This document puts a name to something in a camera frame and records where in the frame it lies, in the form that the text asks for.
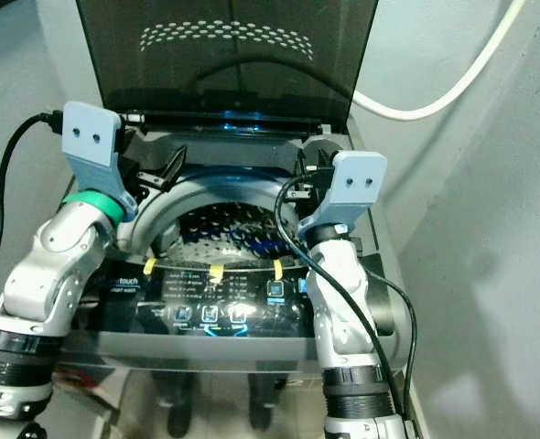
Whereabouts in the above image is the black left robot leg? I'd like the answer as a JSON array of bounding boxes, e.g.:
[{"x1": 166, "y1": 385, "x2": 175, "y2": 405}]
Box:
[{"x1": 167, "y1": 370, "x2": 198, "y2": 438}]

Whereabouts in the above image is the black robot leg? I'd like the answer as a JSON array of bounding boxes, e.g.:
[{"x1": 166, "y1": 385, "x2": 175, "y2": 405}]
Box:
[
  {"x1": 247, "y1": 370, "x2": 278, "y2": 431},
  {"x1": 167, "y1": 370, "x2": 198, "y2": 438}
]

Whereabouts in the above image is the dark tinted washer lid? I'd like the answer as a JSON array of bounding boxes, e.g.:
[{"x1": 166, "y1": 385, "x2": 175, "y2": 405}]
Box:
[{"x1": 75, "y1": 0, "x2": 381, "y2": 124}]

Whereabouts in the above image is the white water hose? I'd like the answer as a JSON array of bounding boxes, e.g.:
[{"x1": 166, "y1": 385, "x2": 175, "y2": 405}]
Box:
[{"x1": 351, "y1": 0, "x2": 529, "y2": 122}]

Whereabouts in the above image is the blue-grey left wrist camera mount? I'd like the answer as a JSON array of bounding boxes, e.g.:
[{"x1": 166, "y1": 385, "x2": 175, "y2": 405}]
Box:
[{"x1": 62, "y1": 101, "x2": 126, "y2": 219}]

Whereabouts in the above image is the black right robot leg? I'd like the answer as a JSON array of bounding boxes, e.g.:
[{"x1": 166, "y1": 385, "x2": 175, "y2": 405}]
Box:
[{"x1": 247, "y1": 370, "x2": 278, "y2": 431}]

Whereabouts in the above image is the grey top-load washing machine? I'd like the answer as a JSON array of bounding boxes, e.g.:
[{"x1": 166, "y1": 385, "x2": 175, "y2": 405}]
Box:
[{"x1": 67, "y1": 114, "x2": 410, "y2": 371}]

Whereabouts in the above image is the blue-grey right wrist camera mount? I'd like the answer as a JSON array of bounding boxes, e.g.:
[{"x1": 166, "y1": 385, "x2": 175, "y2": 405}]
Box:
[{"x1": 297, "y1": 151, "x2": 388, "y2": 230}]

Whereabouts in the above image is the perforated steel washer drum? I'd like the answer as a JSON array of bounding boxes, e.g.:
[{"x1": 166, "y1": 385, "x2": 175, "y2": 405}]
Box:
[{"x1": 174, "y1": 203, "x2": 298, "y2": 266}]

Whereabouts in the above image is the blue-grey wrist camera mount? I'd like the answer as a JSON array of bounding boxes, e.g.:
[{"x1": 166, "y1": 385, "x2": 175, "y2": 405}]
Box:
[
  {"x1": 62, "y1": 101, "x2": 126, "y2": 219},
  {"x1": 297, "y1": 151, "x2": 388, "y2": 230}
]

